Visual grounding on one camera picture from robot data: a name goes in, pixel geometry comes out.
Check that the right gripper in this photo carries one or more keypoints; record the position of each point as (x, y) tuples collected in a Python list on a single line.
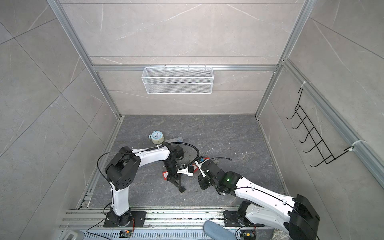
[(203, 185)]

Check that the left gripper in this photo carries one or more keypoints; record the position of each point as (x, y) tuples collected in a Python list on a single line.
[(176, 180)]

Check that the red padlock long shackle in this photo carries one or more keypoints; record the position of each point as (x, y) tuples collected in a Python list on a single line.
[(164, 175)]

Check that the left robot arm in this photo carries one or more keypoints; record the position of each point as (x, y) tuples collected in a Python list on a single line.
[(120, 172)]

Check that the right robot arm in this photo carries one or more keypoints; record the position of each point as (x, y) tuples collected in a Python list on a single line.
[(293, 215)]

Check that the blue slipper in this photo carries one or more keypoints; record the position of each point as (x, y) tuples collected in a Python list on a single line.
[(217, 232)]

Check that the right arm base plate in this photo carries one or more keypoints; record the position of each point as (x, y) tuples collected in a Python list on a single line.
[(234, 219)]

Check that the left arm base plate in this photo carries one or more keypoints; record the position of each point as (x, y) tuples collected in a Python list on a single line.
[(129, 219)]

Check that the white wire basket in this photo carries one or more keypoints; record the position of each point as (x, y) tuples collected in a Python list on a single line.
[(178, 80)]

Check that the aluminium rail front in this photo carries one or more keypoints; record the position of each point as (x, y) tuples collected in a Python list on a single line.
[(156, 218)]

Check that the black wire hook rack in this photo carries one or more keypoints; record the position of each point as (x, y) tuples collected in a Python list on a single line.
[(314, 135)]

